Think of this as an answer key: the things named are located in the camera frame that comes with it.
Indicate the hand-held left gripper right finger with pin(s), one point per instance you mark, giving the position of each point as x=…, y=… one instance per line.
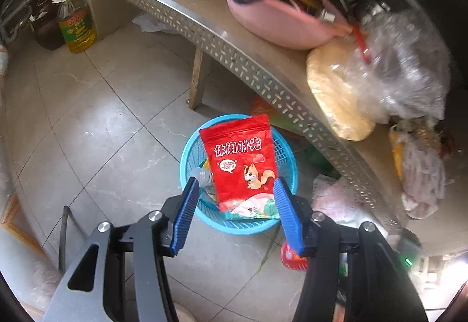
x=289, y=216

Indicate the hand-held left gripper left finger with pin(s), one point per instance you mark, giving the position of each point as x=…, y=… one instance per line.
x=186, y=212

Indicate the red drink can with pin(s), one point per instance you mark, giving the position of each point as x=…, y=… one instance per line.
x=292, y=260

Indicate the blue plastic basket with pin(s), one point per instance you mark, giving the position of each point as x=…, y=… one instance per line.
x=237, y=227

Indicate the red snack bag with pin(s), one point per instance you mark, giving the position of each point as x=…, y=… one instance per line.
x=237, y=161

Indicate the clear plastic bottle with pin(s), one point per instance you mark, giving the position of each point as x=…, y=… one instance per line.
x=201, y=175

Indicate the green leaf strip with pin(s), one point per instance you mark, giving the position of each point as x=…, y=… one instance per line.
x=267, y=252

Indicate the white floor bag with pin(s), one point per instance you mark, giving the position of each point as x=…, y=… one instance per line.
x=336, y=197

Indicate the pink white plastic bag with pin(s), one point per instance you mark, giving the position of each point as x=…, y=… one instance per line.
x=420, y=175

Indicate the black table leg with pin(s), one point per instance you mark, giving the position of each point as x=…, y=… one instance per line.
x=64, y=238

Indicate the bag of yellow flour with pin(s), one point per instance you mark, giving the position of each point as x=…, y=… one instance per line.
x=340, y=95

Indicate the wooden shelf support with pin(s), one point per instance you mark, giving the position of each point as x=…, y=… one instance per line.
x=199, y=77

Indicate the pink plastic basin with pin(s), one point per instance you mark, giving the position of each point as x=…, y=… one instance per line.
x=278, y=26

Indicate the white rag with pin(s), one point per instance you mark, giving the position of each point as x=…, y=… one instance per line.
x=151, y=24

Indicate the perforated metal shelf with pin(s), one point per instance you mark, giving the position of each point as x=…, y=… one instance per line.
x=204, y=15

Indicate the cooking oil bottle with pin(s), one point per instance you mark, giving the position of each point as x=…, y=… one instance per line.
x=75, y=29

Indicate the drain pipes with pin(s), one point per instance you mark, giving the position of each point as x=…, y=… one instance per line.
x=18, y=15

